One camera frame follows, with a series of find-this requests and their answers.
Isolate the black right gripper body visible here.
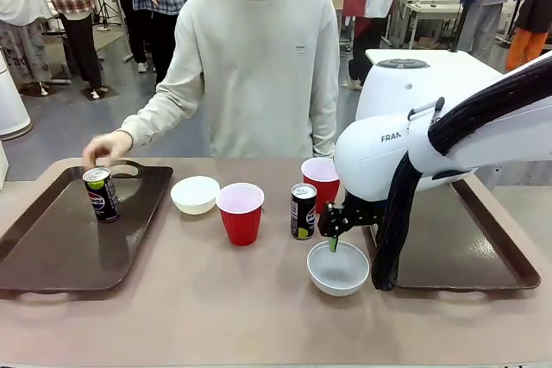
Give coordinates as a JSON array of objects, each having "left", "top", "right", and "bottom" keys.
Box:
[{"left": 342, "top": 194, "right": 386, "bottom": 232}]

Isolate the black Pepsi soda can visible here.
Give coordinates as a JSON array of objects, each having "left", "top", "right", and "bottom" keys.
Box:
[
  {"left": 290, "top": 183, "right": 318, "bottom": 242},
  {"left": 82, "top": 166, "right": 121, "bottom": 224}
]

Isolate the red plastic party cup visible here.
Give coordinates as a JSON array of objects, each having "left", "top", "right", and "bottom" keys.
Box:
[
  {"left": 300, "top": 157, "right": 342, "bottom": 215},
  {"left": 215, "top": 183, "right": 265, "bottom": 247}
]

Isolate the white round bowl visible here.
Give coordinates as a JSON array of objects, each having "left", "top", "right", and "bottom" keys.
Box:
[
  {"left": 170, "top": 175, "right": 222, "bottom": 215},
  {"left": 306, "top": 241, "right": 371, "bottom": 297}
]

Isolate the person's left forearm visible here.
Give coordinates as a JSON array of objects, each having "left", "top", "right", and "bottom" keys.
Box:
[{"left": 309, "top": 96, "right": 340, "bottom": 159}]

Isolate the person's right forearm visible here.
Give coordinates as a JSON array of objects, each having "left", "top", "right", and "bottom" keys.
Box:
[{"left": 115, "top": 78, "right": 204, "bottom": 154}]

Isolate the person's right hand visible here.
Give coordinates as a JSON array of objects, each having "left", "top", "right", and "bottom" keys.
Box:
[{"left": 82, "top": 129, "right": 133, "bottom": 170}]

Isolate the brown plastic serving tray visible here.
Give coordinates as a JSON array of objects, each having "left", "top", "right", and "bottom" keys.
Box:
[
  {"left": 361, "top": 178, "right": 543, "bottom": 300},
  {"left": 0, "top": 159, "right": 174, "bottom": 300}
]

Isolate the person's cream sweater torso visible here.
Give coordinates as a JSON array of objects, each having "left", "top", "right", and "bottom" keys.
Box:
[{"left": 176, "top": 0, "right": 340, "bottom": 159}]

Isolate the grey background workbench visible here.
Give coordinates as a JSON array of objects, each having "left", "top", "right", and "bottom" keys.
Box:
[{"left": 394, "top": 0, "right": 463, "bottom": 49}]

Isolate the black vertical pole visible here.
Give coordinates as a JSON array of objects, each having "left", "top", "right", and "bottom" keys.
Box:
[{"left": 450, "top": 0, "right": 478, "bottom": 53}]

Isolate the bystander in orange trousers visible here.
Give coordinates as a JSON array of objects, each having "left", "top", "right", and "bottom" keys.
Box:
[{"left": 504, "top": 0, "right": 552, "bottom": 72}]

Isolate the white cylindrical machine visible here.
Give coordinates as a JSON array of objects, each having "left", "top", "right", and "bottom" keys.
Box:
[{"left": 0, "top": 47, "right": 34, "bottom": 141}]

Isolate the black sleeved cable bundle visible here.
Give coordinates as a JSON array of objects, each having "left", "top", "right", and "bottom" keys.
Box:
[{"left": 371, "top": 55, "right": 552, "bottom": 293}]

